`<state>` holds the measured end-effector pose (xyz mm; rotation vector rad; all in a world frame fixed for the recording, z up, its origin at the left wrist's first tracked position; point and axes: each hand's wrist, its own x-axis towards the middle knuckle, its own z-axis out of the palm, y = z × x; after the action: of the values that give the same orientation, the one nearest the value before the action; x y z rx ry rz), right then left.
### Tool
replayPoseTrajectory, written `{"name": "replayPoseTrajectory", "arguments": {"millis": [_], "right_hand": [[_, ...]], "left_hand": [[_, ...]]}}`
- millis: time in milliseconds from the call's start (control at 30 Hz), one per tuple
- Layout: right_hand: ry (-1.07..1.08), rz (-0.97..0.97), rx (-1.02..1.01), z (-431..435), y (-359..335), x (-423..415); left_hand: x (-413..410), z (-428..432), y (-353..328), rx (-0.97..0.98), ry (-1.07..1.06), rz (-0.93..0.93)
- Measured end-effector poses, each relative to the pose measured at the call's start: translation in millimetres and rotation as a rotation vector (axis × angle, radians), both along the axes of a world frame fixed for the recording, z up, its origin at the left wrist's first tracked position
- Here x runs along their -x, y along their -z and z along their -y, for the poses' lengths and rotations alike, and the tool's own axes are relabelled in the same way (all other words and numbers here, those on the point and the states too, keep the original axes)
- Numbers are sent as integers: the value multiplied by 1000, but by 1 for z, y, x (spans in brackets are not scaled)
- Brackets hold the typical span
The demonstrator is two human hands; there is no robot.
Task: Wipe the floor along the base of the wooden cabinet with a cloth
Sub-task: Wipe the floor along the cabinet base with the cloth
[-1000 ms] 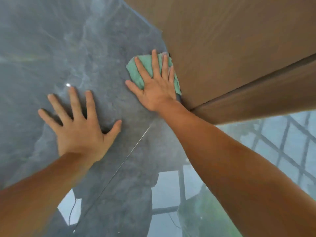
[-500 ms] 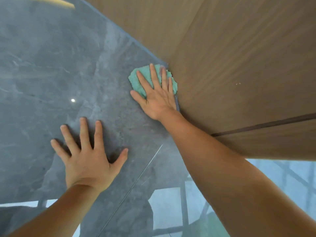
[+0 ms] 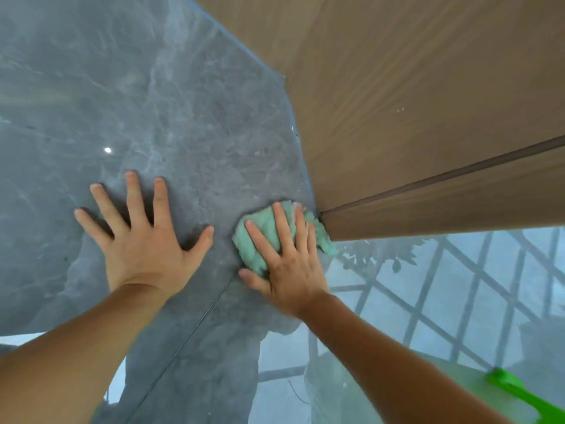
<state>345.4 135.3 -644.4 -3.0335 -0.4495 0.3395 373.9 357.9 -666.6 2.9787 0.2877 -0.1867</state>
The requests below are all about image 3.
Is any person's left hand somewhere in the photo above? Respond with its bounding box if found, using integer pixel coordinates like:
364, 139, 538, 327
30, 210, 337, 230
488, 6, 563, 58
74, 170, 215, 302

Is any person's right hand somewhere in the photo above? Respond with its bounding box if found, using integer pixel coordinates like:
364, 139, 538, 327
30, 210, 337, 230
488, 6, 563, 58
238, 202, 331, 320

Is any person's right forearm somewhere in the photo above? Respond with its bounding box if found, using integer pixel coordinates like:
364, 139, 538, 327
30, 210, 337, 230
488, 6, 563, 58
299, 290, 515, 424

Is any narrow brown wooden cabinet panel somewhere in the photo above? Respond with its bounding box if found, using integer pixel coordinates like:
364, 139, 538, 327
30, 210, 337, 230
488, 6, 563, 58
320, 145, 565, 242

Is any green cleaning cloth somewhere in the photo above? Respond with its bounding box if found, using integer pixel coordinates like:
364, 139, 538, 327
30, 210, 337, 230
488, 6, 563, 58
232, 200, 340, 279

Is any large brown wooden cabinet door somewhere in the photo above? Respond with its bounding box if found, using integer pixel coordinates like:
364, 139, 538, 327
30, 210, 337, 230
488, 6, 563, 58
189, 0, 565, 213

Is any bright green plastic handle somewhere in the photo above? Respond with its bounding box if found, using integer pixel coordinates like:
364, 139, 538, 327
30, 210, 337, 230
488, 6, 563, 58
486, 367, 565, 424

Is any person's left forearm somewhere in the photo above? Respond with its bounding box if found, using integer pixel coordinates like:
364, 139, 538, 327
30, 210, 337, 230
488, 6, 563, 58
0, 284, 171, 424

